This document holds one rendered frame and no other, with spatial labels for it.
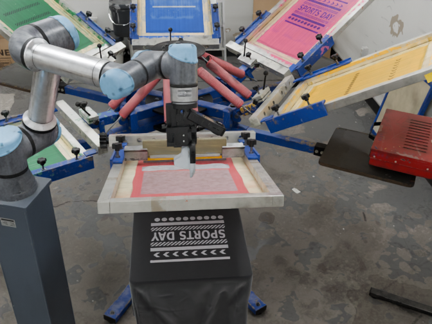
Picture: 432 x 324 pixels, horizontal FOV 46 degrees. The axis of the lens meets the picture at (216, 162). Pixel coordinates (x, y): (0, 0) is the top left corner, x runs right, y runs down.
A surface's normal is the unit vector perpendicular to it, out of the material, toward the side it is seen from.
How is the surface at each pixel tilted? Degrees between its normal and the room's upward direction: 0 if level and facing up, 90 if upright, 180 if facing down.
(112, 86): 90
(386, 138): 0
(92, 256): 0
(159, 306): 95
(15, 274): 90
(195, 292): 98
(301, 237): 0
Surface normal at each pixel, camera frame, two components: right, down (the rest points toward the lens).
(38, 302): -0.22, 0.52
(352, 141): 0.02, -0.84
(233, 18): 0.09, 0.54
